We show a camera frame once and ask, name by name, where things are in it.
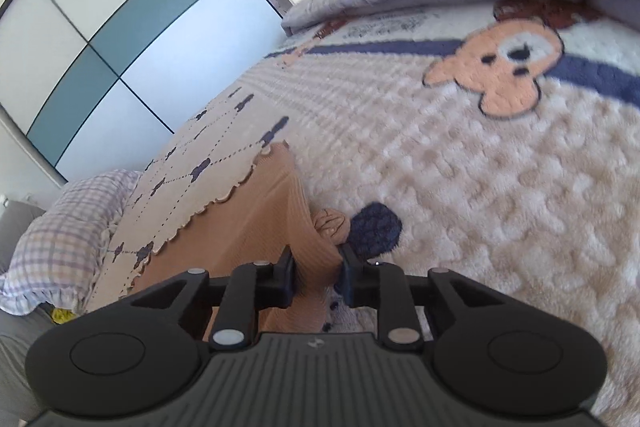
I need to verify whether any tan ribbed knit garment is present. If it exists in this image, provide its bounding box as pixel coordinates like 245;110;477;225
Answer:
132;142;350;333

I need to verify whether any cream bear pattern bedspread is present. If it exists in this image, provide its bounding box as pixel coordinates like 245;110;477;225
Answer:
87;1;639;426

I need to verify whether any yellow small object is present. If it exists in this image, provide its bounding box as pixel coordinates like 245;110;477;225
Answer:
51;308;77;325

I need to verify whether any purple plaid pillow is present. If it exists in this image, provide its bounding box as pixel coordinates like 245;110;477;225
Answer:
8;169;141;314

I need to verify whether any grey padded headboard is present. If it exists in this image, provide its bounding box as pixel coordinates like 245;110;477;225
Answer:
1;200;53;426

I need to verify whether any blue white sliding wardrobe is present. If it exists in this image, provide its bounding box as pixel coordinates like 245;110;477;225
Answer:
1;0;284;181

